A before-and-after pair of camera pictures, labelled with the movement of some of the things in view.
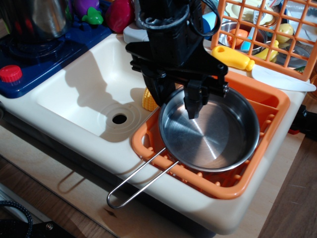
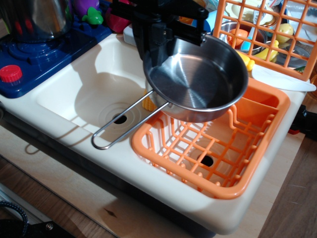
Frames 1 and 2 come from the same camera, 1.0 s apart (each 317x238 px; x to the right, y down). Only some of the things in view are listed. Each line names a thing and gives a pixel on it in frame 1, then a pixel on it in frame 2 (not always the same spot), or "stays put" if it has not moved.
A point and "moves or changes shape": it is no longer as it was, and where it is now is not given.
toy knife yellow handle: (268, 75) stays put
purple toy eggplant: (81, 6) stays put
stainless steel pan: (225, 133) moves or changes shape
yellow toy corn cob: (148, 102) stays put
